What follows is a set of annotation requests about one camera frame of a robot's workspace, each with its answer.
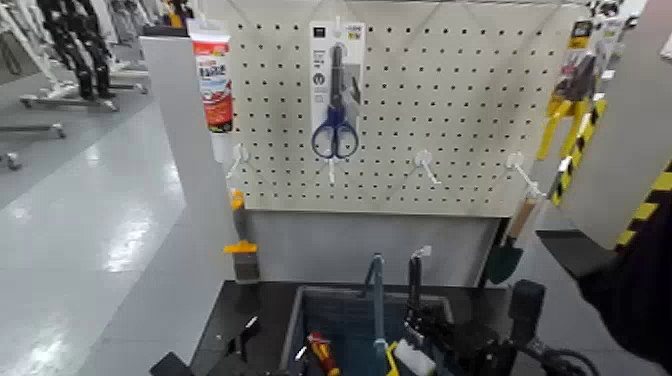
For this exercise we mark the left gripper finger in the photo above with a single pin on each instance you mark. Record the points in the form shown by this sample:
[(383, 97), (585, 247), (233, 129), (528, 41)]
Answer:
[(300, 357), (244, 336)]

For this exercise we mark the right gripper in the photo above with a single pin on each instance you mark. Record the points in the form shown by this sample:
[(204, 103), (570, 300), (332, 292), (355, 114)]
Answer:
[(472, 352)]

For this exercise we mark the black adjustable wrench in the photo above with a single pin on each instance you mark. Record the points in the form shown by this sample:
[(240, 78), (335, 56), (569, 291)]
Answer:
[(414, 283)]

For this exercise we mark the white wrench hook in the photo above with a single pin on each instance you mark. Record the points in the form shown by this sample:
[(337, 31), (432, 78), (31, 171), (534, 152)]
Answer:
[(422, 251)]

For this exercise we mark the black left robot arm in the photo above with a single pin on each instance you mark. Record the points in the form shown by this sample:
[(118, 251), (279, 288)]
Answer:
[(170, 365)]

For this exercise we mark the teal grey plastic crate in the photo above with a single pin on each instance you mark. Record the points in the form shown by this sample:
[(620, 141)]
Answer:
[(336, 320)]

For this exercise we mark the red yellow screwdriver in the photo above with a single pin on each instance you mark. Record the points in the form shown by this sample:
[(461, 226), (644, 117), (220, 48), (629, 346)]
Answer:
[(321, 349)]

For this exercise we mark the grey panel below pegboard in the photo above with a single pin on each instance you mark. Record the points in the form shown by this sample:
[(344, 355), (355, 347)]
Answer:
[(325, 246)]

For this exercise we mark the cream perforated pegboard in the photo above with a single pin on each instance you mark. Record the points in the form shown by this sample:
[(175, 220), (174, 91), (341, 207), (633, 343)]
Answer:
[(399, 173)]

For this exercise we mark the white pegboard hook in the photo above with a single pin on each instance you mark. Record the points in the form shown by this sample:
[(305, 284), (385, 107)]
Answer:
[(423, 157), (240, 153), (331, 168), (515, 160)]

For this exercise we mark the grey side partition panel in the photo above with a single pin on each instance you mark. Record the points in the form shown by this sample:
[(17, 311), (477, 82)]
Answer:
[(178, 157)]

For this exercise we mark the large black blurred object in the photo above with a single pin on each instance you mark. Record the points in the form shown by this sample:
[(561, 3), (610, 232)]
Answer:
[(640, 294)]

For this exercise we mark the white red sealant tube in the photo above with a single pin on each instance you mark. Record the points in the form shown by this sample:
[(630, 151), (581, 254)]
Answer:
[(215, 78)]

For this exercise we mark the grey panel with hazard stripes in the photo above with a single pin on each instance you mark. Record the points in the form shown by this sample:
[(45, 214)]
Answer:
[(624, 131)]

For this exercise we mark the blue scissors on white card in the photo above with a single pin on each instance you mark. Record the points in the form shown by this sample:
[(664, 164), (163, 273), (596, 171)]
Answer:
[(321, 63)]

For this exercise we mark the grey wheeled stand base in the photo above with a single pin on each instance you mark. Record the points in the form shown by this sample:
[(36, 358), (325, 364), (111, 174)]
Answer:
[(68, 101), (31, 129)]

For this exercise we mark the white scissors hanging hook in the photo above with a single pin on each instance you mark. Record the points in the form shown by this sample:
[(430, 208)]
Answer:
[(337, 23)]

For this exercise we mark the yellow black background machine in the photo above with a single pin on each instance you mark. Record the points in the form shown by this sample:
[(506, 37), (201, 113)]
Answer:
[(178, 16)]

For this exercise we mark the black humanoid robot on stand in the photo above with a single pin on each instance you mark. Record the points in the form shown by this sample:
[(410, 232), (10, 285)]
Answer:
[(78, 52)]

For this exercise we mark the white humanoid robot on stand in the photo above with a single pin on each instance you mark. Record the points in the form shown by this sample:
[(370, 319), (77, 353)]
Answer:
[(31, 47)]

